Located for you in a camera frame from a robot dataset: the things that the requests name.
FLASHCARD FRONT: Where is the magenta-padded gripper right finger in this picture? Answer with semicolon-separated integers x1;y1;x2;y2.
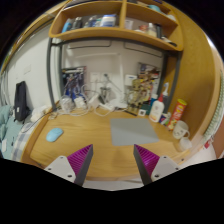
133;143;183;186

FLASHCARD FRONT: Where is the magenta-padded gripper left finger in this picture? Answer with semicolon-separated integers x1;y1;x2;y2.
44;143;94;187

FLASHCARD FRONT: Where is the light blue computer mouse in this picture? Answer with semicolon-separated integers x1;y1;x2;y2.
45;127;64;143

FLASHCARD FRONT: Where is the grey mouse pad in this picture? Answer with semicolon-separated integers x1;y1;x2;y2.
109;117;160;147

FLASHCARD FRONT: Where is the small white cup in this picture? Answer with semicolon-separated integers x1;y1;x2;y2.
179;137;193;151

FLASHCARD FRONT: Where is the white mug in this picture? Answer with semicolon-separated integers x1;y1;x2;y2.
172;120;191;140

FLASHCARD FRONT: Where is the small blue white box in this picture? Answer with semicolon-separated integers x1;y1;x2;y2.
159;112;172;126

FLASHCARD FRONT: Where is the red chip can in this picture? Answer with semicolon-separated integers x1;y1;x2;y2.
167;98;188;131

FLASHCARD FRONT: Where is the white pump lotion bottle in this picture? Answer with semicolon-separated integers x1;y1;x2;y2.
148;94;166;124

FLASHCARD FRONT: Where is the white plastic bag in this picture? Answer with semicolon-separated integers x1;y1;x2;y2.
29;104;51;123

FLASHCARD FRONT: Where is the bed with checked bedding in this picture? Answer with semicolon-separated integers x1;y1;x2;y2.
0;104;36;163

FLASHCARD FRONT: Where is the dark green round tin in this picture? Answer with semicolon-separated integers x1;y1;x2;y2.
140;103;153;114

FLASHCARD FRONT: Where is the clear plastic bag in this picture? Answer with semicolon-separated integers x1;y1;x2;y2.
59;95;75;113

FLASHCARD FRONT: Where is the black ruler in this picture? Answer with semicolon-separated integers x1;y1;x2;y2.
124;108;138;117

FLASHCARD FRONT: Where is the white charger block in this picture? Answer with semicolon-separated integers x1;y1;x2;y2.
73;96;88;109

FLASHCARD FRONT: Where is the white power adapter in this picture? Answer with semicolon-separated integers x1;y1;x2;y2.
87;94;100;108

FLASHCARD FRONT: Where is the white power strip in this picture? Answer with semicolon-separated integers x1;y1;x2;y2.
95;100;116;113

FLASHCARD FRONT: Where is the white blue-tipped spray bottle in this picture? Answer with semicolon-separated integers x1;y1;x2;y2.
161;82;170;101

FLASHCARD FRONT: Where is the brown tree figure toy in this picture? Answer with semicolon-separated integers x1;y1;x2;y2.
128;78;148;113

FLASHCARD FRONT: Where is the white desk lamp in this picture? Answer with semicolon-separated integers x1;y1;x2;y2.
66;49;129;110

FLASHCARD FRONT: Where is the black backpack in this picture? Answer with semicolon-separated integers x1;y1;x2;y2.
13;80;32;122

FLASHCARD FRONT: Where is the steel cup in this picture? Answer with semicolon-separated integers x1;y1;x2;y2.
99;85;113;104

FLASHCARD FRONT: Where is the colourful printed box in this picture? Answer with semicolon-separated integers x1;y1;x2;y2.
138;62;162;98

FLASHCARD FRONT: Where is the wooden shelf unit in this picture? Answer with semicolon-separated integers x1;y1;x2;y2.
48;0;185;52

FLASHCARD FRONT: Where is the grey cable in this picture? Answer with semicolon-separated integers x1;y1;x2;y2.
21;113;51;134

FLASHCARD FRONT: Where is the white wall box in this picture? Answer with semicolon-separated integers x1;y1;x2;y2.
124;74;138;87

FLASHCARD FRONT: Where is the grey metal shelf frame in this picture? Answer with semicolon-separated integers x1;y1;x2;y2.
45;36;184;111

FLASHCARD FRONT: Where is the white wall socket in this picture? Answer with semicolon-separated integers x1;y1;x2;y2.
89;71;101;84
101;72;113;84

